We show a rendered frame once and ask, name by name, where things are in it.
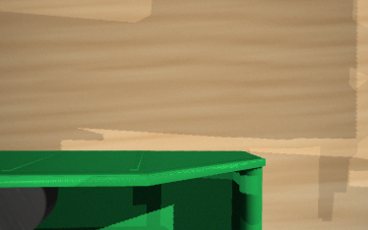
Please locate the grey metal disc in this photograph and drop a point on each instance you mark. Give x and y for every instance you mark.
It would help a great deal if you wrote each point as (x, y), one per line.
(25, 208)

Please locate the green bin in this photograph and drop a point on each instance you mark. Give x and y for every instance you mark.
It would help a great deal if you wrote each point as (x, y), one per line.
(142, 189)

